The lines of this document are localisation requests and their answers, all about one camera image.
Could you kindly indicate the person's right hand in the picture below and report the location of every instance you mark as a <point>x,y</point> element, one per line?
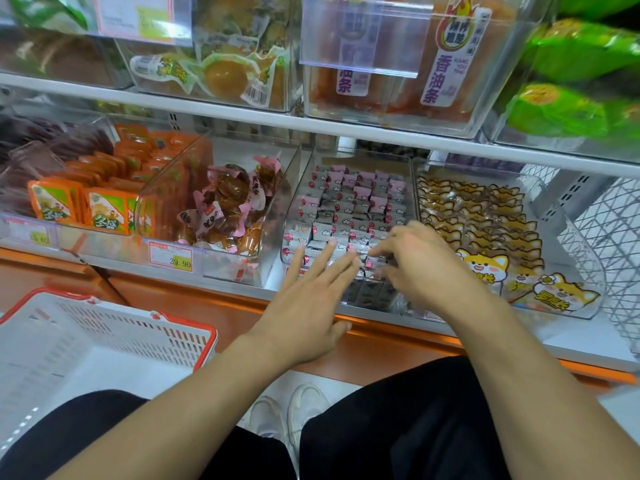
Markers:
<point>430,269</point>

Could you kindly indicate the person's left hand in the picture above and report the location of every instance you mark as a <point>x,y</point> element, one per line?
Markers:
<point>300,314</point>

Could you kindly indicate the person's left thumb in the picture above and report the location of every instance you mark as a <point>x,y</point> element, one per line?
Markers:
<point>344,330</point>

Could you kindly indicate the person's left little finger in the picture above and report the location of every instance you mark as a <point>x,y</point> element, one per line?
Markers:
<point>296,268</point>

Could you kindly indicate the person's right fingers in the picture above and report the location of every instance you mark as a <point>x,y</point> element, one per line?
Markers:
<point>395,254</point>

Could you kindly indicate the person's left forearm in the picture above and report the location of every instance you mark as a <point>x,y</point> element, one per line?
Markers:
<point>175,419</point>

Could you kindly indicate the person's right forearm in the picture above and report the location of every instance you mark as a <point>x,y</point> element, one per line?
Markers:
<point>540,409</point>

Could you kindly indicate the clear bin with pink snacks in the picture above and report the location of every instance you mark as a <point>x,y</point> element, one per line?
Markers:
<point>272,267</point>

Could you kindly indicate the pile of small pink-white candies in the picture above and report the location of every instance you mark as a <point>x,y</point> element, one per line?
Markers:
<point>345,204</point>

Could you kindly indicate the white shoe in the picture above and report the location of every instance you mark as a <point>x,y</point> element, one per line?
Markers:
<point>307,407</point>
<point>267,419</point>

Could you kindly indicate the clear candy bin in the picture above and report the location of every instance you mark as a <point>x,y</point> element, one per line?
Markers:
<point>300,179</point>

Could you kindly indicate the pile of dog print packets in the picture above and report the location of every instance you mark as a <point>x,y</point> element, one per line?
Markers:
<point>480,214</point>

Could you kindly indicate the pile of pink brown snacks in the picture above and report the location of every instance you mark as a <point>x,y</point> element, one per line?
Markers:
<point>230,194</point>

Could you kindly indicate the person's black trousers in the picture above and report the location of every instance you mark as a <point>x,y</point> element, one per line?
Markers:
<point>400,419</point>

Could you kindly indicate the red white price tag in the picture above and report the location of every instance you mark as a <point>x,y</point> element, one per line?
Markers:
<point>171,257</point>

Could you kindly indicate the orange shelf base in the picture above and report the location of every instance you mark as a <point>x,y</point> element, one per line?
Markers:
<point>160,294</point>

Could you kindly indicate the clear bin with green packets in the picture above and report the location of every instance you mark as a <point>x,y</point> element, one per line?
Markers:
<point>505,144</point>

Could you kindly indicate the large orange fried snack packet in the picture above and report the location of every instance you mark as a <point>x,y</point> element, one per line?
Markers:
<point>350,92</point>
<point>450,69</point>

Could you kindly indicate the clear bin with large packets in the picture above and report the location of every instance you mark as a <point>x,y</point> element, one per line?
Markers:
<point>505,114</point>

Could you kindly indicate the clear bin with dog packets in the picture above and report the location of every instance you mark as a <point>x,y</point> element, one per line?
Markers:
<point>575,274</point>

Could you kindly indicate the white upper shelf board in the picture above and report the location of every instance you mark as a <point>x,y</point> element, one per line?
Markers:
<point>200,107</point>

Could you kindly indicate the white shelf board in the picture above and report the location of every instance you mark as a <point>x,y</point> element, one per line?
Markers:
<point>575,342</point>
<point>200,107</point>

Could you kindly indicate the clear bin with orange packets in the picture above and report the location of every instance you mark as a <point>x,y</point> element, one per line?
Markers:
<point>100,248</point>

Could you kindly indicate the row of orange snack packets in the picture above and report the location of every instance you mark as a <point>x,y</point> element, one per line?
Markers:
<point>105,209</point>

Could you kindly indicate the white lower shelf board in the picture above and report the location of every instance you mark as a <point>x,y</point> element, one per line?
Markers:
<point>575,342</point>

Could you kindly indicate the pile of yellow green snacks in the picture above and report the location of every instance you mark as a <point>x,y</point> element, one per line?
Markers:
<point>225,77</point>

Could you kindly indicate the green snack packet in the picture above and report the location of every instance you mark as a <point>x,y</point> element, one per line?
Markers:
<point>585,49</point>
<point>555,112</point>
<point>595,3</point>

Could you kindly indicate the clear plastic label holder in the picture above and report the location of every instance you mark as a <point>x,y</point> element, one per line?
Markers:
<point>370,39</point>

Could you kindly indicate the clear bin with yellow snacks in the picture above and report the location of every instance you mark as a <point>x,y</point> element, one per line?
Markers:
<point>150,87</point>

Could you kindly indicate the white shopping basket red rim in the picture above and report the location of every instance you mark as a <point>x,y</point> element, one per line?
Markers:
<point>75,344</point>

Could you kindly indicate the pale price tag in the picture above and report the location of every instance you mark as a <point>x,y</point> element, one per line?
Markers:
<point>27,232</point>

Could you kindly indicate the pile of dark purple packets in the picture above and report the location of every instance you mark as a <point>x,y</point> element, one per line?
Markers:
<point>30,159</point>

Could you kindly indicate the large white pink price label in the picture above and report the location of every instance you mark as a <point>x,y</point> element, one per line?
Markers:
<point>135,17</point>

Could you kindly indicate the clear bin with brown goods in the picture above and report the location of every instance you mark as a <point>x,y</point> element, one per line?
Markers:
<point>55,59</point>

